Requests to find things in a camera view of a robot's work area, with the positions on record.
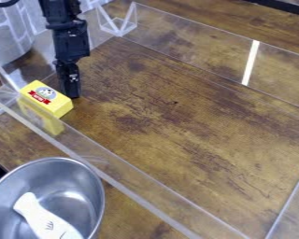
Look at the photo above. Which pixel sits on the silver metal bowl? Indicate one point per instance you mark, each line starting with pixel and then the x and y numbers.
pixel 68 190

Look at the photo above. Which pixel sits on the yellow toy butter block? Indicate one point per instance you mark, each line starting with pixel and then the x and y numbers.
pixel 47 98

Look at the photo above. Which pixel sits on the grey brick pattern curtain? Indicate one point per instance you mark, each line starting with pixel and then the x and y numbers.
pixel 23 27

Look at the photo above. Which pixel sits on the clear acrylic table barrier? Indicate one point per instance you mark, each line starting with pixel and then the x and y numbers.
pixel 187 120

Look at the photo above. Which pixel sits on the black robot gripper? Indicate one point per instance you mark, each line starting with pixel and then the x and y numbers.
pixel 69 36

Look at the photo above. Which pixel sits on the white toy fish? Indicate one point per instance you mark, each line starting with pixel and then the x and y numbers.
pixel 47 225

